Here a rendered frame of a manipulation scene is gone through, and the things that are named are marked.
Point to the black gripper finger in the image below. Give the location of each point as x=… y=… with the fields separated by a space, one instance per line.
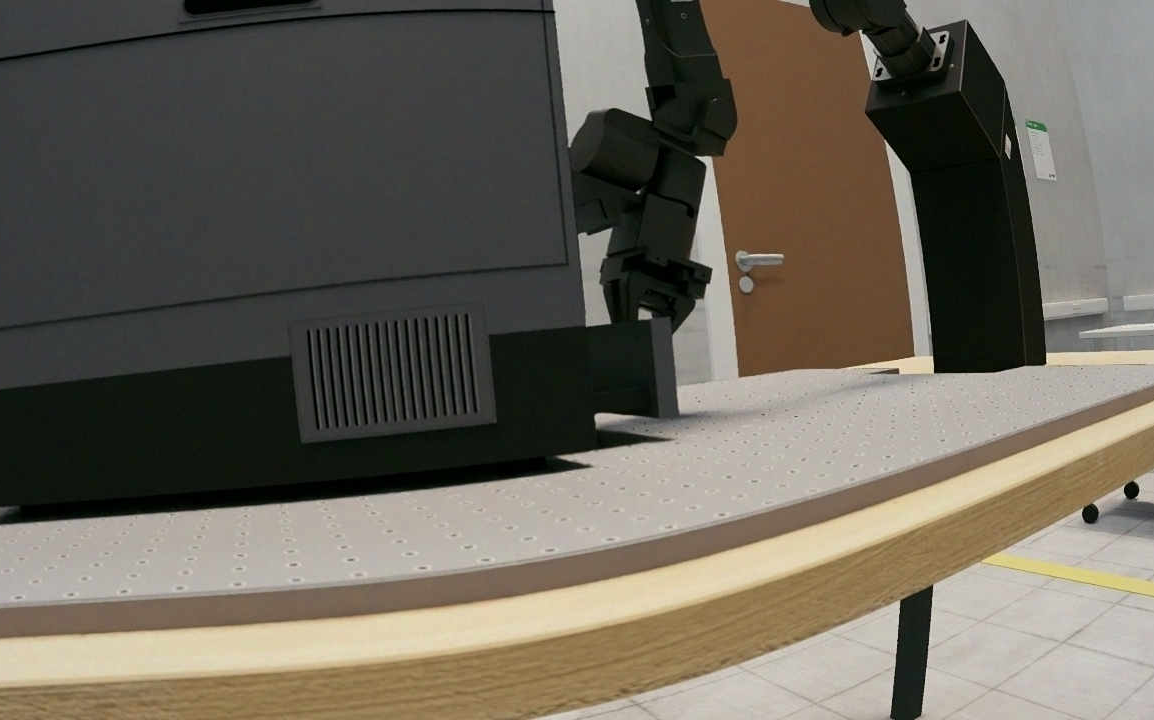
x=634 y=291
x=612 y=298

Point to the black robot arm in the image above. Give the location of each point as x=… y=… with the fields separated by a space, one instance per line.
x=614 y=152

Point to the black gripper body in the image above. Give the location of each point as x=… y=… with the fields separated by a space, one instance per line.
x=681 y=275

